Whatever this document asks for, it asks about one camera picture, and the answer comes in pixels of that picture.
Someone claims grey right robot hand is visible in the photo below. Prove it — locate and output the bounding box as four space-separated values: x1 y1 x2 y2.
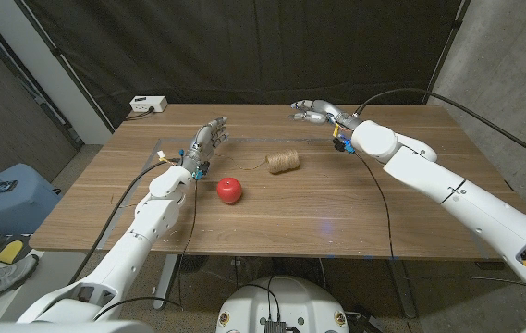
288 99 364 131

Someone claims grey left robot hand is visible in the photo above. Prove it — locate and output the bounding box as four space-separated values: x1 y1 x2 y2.
179 115 229 176

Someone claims brown twine spool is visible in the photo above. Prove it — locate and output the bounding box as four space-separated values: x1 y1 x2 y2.
215 148 301 175

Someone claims red apple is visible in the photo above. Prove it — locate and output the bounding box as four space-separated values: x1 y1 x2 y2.
216 177 244 205

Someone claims white power strip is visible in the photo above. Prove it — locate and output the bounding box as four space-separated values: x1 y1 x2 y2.
129 95 169 114

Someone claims black backdrop curtain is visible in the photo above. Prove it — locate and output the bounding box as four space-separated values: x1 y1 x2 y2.
21 0 465 129

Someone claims black backdrop stand pole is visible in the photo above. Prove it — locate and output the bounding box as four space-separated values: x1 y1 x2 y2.
422 0 471 105
12 0 116 133

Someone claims grey table leg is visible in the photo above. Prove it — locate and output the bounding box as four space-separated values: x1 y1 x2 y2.
386 258 417 319
153 253 179 310

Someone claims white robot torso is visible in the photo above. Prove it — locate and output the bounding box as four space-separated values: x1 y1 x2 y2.
215 276 350 333

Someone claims blue storage bin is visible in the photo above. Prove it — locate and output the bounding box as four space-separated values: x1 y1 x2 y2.
0 162 63 236

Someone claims black power strip cable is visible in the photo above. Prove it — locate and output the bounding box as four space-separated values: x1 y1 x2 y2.
123 106 155 122

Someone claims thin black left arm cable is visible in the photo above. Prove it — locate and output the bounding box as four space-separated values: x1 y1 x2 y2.
93 179 198 323

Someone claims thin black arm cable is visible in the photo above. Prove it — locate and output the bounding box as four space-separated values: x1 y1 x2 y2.
93 179 198 323
354 152 396 260

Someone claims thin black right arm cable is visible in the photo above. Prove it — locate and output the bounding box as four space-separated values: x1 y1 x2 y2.
354 152 396 260

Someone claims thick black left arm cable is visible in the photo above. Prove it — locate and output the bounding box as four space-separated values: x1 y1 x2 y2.
67 159 180 284

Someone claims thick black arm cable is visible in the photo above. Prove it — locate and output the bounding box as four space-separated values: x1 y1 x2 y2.
67 159 180 284
353 87 526 167

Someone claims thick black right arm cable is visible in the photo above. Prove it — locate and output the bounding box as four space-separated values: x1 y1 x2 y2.
353 87 526 167

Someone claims black torso cable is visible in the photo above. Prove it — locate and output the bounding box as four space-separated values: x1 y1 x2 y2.
237 276 282 323

